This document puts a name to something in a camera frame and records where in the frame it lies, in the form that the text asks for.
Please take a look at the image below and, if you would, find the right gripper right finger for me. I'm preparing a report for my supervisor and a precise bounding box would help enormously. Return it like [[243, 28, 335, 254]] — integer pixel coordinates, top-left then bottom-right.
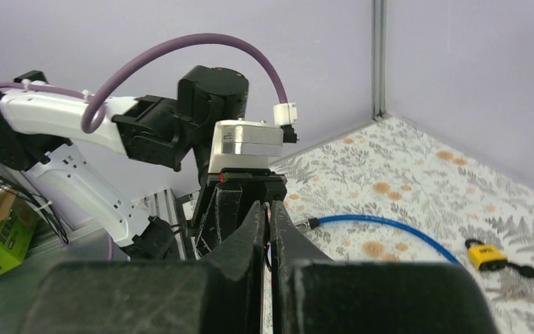
[[269, 201, 498, 333]]

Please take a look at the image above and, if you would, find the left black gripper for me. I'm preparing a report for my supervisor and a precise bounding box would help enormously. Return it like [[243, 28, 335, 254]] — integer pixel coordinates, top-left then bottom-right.
[[189, 168, 287, 256]]

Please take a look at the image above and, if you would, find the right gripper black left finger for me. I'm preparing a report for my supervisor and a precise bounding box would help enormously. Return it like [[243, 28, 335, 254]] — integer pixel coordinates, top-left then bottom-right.
[[20, 202, 266, 333]]

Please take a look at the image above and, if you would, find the blue cable lock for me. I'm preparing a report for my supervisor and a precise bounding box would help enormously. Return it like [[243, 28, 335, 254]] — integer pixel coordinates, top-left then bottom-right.
[[294, 214, 461, 265]]

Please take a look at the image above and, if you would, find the yellow padlock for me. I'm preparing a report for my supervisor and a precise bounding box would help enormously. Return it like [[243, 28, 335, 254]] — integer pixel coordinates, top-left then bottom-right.
[[464, 239, 534, 279]]

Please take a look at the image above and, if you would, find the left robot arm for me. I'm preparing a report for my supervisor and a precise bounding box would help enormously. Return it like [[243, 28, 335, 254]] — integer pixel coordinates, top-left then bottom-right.
[[0, 65, 298, 259]]

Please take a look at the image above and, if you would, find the floral table mat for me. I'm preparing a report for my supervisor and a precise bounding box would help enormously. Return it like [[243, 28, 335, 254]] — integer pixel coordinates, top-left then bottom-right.
[[273, 118, 534, 333]]

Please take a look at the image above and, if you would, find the green cardboard box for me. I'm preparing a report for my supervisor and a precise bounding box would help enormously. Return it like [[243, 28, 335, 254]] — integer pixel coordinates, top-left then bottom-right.
[[0, 192, 40, 275]]

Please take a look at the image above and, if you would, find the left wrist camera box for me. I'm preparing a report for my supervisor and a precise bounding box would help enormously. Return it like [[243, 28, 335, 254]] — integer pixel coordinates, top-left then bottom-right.
[[208, 120, 283, 173]]

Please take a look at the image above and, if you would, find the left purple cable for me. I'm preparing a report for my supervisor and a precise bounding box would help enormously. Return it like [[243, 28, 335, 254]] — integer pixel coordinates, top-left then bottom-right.
[[0, 33, 298, 134]]

